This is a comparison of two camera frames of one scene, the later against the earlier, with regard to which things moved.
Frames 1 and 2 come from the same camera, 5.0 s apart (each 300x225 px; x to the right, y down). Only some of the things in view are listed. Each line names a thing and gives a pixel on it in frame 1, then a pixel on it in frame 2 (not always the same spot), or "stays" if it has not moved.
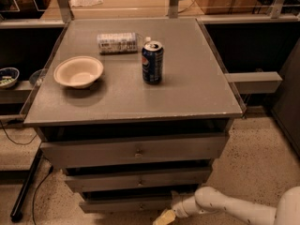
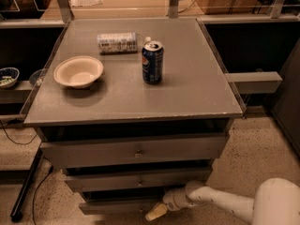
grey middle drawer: [139, 183] stays
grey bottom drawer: [126, 201] stays
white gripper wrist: [179, 208] → [171, 200]
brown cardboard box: [228, 0] stays
